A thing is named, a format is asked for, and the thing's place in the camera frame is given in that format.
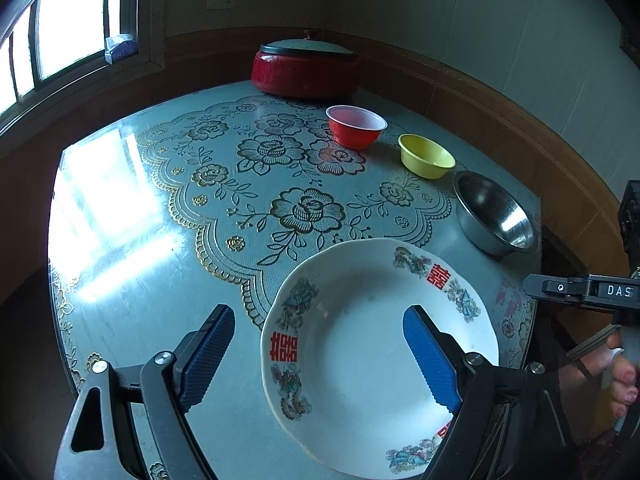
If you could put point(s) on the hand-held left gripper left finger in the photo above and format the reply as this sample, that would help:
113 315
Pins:
205 360

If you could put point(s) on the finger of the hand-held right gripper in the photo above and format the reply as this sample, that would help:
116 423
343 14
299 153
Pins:
555 288

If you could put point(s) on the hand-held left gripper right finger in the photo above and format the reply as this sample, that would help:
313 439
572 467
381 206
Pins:
430 360

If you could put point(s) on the white plate with red print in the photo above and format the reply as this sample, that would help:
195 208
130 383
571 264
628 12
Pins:
370 350

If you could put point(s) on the stainless steel bowl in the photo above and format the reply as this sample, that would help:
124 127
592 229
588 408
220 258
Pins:
495 215

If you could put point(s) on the yellow plastic bowl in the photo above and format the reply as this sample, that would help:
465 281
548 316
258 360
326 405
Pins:
425 157

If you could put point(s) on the red plastic bowl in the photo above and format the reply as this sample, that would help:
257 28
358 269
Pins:
356 127

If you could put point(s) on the person's right hand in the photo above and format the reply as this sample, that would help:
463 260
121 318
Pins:
622 385

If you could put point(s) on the person's foot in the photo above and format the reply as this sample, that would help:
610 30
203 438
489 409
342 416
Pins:
580 400

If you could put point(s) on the red cooking pot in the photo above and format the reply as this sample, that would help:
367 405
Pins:
305 75

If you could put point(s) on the grey pot lid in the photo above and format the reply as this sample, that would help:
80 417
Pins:
305 47

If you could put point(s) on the white wall socket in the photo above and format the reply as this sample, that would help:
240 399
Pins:
221 1

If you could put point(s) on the window with metal frame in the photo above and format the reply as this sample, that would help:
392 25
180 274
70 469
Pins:
60 25

